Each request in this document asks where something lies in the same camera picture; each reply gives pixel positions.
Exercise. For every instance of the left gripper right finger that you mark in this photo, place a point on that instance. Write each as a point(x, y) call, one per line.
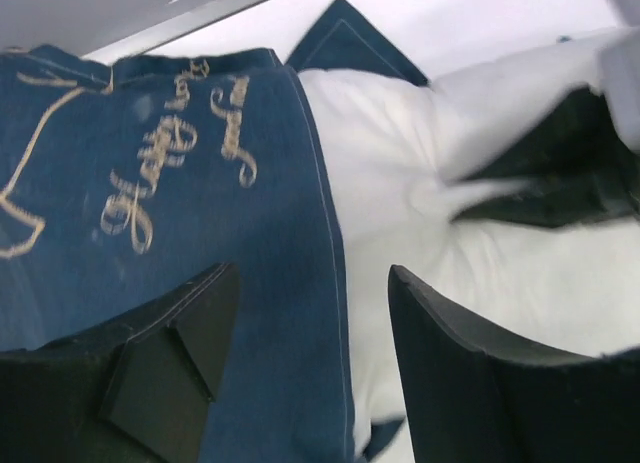
point(476, 392)

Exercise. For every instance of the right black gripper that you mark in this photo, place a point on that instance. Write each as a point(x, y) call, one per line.
point(578, 170)

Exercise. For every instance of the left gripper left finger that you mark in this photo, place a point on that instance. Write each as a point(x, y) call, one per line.
point(135, 388)

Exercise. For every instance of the white pillow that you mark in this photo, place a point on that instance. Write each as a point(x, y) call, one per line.
point(395, 154)

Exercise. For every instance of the dark blue embroidered pillowcase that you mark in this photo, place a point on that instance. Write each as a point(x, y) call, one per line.
point(121, 182)

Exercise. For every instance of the aluminium frame rail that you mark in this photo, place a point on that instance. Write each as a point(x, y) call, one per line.
point(83, 27)

